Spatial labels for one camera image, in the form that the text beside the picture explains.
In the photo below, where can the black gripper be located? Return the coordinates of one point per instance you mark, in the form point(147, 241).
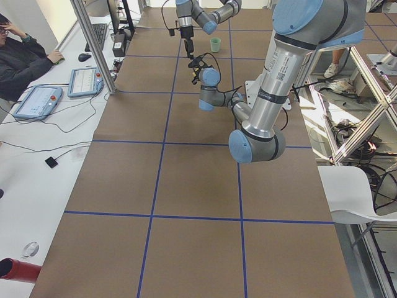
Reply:
point(187, 33)
point(195, 75)

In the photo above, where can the green cup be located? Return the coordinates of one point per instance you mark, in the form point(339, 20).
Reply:
point(215, 44)

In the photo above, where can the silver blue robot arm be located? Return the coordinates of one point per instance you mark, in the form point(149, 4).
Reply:
point(301, 27)
point(188, 11)

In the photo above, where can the black box with label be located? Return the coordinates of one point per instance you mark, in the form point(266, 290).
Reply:
point(119, 46)

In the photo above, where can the black monitor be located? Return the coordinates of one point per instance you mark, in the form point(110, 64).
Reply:
point(129, 30)

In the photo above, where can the black keyboard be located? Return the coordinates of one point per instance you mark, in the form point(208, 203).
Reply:
point(100, 31)

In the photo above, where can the black computer mouse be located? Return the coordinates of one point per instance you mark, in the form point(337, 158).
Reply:
point(83, 57)

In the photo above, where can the far blue teach pendant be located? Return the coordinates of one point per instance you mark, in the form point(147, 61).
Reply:
point(85, 82)

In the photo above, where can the blue teach pendant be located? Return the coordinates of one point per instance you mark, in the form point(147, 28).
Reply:
point(85, 82)
point(39, 103)

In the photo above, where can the brown paper table cover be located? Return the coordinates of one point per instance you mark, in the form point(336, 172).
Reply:
point(161, 209)

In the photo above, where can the near blue teach pendant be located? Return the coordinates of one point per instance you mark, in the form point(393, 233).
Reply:
point(39, 103)

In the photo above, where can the person in black hoodie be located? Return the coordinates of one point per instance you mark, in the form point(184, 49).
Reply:
point(23, 60)

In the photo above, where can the small black square device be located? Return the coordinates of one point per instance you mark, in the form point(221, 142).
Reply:
point(51, 162)

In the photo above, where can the white curved chair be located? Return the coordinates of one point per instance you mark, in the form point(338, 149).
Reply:
point(349, 196)

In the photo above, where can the red cylinder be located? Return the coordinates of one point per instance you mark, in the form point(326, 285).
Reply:
point(21, 271)

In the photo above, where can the aluminium frame post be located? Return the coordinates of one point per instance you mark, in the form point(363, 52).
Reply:
point(91, 39)

